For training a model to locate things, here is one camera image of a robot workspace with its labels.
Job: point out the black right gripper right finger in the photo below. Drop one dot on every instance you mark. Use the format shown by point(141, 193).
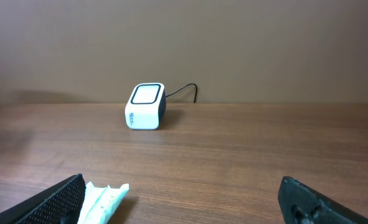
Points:
point(301, 204)

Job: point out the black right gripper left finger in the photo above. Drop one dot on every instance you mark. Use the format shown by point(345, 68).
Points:
point(59, 204)

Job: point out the light blue tissue pack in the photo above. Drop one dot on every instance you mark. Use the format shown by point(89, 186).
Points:
point(100, 203)

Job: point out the white barcode scanner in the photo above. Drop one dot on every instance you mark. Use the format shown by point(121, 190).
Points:
point(146, 106)

